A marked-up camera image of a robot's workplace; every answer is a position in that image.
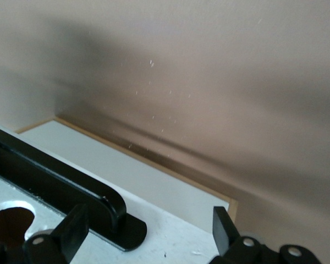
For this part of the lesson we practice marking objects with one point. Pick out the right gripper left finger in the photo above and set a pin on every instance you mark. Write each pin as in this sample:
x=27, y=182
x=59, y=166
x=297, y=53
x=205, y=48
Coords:
x=68, y=233

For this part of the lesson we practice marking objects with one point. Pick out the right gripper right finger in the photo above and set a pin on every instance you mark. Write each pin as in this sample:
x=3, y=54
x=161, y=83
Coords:
x=225, y=233

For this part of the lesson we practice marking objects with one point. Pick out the white-fronted wooden drawer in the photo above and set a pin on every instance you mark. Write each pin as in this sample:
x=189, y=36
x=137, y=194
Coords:
x=154, y=187

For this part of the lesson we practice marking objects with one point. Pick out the brown table cloth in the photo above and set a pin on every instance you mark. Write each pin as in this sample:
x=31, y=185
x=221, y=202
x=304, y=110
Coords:
x=209, y=82

